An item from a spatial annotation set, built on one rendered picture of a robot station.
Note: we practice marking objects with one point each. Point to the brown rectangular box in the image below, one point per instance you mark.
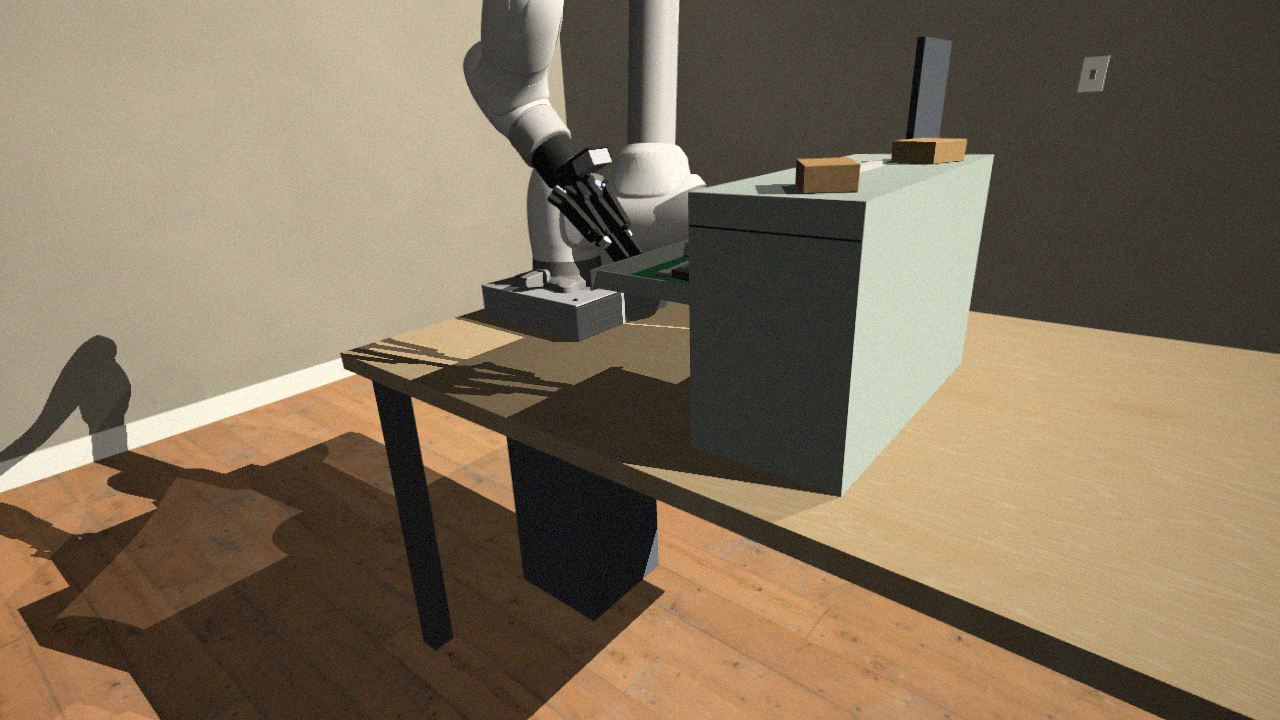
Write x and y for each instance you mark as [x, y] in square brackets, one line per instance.
[827, 175]

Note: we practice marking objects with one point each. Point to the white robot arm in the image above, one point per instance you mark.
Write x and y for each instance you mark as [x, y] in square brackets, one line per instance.
[651, 176]

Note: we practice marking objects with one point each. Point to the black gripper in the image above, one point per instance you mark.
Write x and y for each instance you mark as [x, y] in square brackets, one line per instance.
[598, 213]

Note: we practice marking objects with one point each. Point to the tan rectangular block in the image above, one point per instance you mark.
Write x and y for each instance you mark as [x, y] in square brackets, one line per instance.
[928, 150]

